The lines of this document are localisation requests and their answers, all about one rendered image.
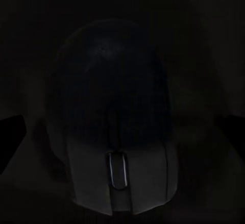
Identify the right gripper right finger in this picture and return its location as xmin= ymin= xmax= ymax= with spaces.
xmin=224 ymin=115 xmax=245 ymax=163

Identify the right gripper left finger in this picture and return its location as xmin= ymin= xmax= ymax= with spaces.
xmin=0 ymin=115 xmax=27 ymax=176

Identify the mouse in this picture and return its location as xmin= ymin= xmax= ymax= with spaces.
xmin=45 ymin=18 xmax=179 ymax=216

